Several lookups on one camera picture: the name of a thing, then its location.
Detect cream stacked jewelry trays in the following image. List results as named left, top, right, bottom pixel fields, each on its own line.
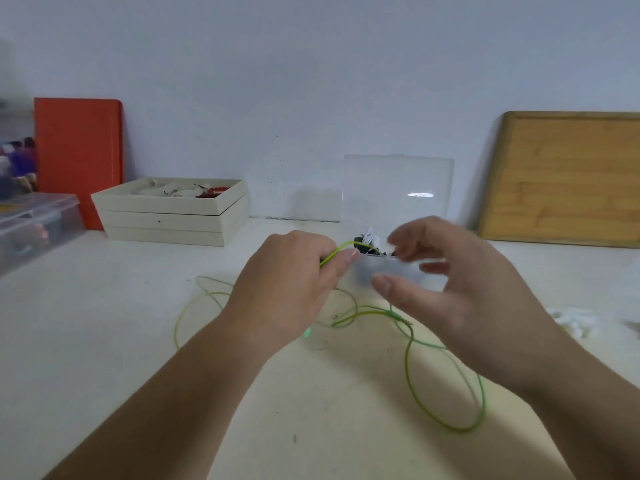
left=90, top=177, right=251, bottom=247

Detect wooden board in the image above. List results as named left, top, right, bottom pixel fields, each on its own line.
left=477, top=111, right=640, bottom=248

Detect clear plastic box with lid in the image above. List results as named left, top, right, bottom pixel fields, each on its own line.
left=338, top=155, right=455, bottom=290

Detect jewelry pieces in tray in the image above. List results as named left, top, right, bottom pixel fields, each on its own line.
left=131, top=179, right=232, bottom=199

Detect person's left forearm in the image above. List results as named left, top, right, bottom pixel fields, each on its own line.
left=44, top=315, right=281, bottom=480

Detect person's left hand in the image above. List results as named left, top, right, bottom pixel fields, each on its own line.
left=218, top=231, right=361, bottom=356

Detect person's right forearm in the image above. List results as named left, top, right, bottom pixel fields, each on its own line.
left=515, top=335, right=640, bottom=480

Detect purple items on shelf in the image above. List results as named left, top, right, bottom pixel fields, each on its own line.
left=0, top=137, right=37, bottom=195

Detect person's right hand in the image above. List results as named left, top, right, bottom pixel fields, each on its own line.
left=371, top=216, right=568, bottom=395

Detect small white pieces pile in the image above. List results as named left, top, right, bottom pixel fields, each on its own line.
left=547, top=308, right=601, bottom=339

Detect green cord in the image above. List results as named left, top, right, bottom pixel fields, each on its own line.
left=173, top=241, right=487, bottom=434

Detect orange book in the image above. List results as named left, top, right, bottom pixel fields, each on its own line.
left=34, top=98, right=124, bottom=231

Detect small black and white parts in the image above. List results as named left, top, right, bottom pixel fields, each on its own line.
left=354, top=226, right=398, bottom=257

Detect clear plastic storage bin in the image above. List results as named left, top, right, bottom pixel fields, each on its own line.
left=0, top=193, right=86, bottom=276

